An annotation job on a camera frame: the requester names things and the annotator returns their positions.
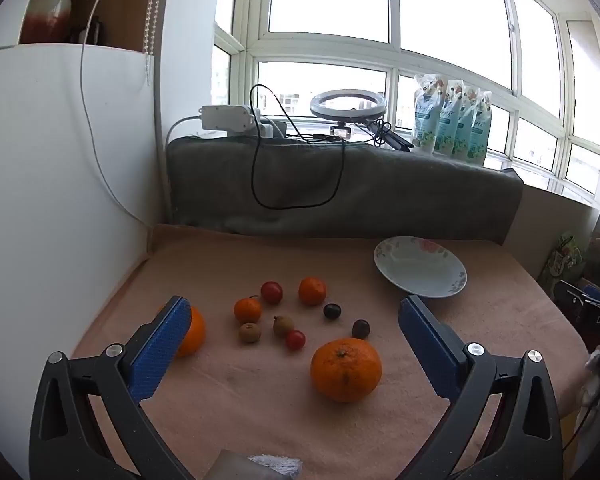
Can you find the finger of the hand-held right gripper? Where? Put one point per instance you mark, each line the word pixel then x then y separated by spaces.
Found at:
pixel 575 297

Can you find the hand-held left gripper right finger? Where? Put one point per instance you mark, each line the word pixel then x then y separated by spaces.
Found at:
pixel 430 350

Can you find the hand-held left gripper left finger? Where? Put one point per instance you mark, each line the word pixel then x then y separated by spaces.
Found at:
pixel 160 350

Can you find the smooth large orange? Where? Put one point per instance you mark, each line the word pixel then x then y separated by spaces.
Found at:
pixel 194 332

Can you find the dark purple grape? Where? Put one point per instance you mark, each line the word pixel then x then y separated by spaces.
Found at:
pixel 332 311
pixel 361 329

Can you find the floral white plate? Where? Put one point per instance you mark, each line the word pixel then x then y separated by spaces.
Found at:
pixel 415 270

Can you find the bumpy large orange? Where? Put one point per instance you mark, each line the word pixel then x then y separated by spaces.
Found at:
pixel 346 370

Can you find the brown longan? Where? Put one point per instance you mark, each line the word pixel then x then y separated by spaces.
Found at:
pixel 283 326
pixel 249 332

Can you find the small mandarin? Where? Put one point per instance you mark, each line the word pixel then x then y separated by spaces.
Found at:
pixel 247 310
pixel 312 291

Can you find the red cherry tomato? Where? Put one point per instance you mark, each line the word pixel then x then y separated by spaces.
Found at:
pixel 271 292
pixel 295 340

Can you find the person's right hand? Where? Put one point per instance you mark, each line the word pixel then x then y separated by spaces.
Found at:
pixel 597 372

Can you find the green printed carton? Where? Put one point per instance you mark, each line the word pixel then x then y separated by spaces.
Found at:
pixel 562 260

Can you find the pink blanket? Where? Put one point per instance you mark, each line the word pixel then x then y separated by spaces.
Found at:
pixel 240 400

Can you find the grey white cloth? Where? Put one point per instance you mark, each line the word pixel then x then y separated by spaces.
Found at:
pixel 275 465

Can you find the grey cushion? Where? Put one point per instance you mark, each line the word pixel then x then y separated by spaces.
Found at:
pixel 380 195

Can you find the floral refill pouch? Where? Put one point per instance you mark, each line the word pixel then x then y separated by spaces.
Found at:
pixel 447 130
pixel 425 125
pixel 465 135
pixel 481 140

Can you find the white power strip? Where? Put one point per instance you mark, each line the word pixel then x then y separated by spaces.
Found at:
pixel 227 117

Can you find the wooden shelf unit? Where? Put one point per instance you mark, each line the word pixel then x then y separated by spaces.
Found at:
pixel 125 0

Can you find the red white vase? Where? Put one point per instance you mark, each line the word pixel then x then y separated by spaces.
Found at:
pixel 50 15

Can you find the white window frame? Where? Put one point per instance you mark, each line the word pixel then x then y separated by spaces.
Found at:
pixel 325 45

